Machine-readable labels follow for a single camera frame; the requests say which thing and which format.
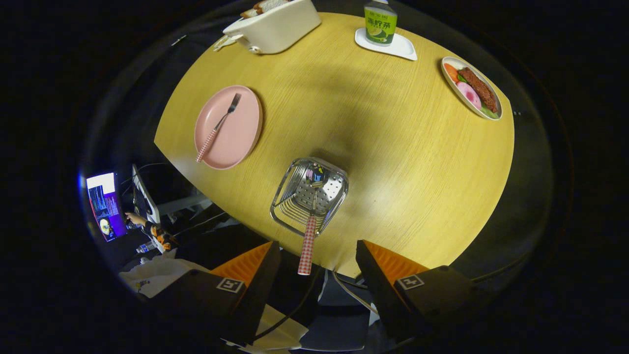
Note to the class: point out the white square coaster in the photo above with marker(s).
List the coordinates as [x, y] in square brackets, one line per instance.
[403, 48]

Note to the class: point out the white cloth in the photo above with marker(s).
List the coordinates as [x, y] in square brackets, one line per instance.
[162, 275]

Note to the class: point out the white plate with food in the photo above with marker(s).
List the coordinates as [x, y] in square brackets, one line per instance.
[471, 88]

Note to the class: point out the green label drink bottle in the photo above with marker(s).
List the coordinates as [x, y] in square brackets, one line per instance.
[380, 27]

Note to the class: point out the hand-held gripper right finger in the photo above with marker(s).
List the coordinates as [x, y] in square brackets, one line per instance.
[376, 290]

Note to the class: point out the pink round plate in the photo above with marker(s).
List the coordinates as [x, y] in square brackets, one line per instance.
[236, 132]

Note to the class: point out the computer monitor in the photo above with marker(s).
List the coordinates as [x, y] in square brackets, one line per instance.
[105, 206]

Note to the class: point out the toast bread slice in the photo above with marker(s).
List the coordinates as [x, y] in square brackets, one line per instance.
[263, 7]

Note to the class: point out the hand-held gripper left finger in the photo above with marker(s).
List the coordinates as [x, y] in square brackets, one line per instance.
[258, 295]

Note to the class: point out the divided food tray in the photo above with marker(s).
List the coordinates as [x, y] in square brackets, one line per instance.
[223, 43]

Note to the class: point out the white toaster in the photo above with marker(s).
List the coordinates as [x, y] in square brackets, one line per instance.
[280, 27]

